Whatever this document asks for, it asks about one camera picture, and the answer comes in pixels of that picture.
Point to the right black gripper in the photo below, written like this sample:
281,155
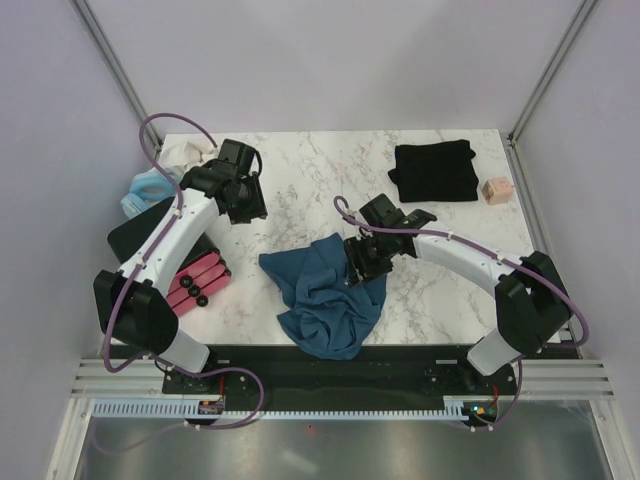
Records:
353,249

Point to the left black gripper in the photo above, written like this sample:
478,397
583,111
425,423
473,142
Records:
257,209

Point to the blue t shirt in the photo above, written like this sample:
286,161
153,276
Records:
325,316

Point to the black pink drawer organizer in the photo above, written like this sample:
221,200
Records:
178,256

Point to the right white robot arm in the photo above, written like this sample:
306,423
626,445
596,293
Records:
531,302

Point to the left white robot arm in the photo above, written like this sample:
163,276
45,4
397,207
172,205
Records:
131,301

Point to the white t shirt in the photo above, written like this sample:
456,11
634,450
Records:
178,159

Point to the folded black t shirt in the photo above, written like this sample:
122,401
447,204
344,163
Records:
441,172

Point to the small pink cube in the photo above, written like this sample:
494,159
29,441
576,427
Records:
497,190

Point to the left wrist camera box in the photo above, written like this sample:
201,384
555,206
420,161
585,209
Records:
238,156

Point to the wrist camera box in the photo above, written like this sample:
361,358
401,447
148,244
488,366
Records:
381,212
238,156

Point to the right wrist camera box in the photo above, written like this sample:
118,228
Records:
381,212

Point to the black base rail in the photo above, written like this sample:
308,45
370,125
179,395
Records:
394,377

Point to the white cable duct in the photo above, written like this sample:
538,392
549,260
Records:
193,409

